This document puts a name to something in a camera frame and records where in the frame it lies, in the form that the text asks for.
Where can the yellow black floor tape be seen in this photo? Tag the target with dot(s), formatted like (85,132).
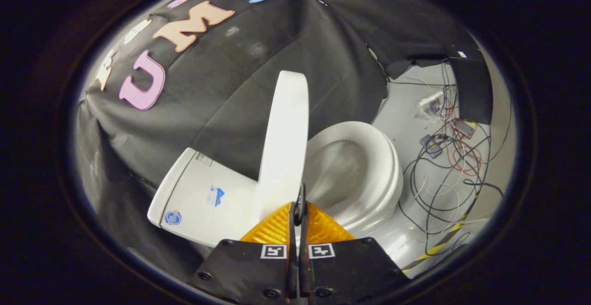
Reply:
(434,249)

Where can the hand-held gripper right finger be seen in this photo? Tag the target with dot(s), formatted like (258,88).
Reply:
(304,268)

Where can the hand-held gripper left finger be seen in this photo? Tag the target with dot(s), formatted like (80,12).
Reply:
(292,236)

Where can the white toilet seat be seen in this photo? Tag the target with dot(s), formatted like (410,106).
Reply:
(378,157)

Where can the small black device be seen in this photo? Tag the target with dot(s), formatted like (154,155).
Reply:
(431,144)
(465,128)

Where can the black backdrop cloth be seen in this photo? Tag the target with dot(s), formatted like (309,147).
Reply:
(231,88)

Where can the white toilet lid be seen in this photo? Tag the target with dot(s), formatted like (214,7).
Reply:
(286,134)

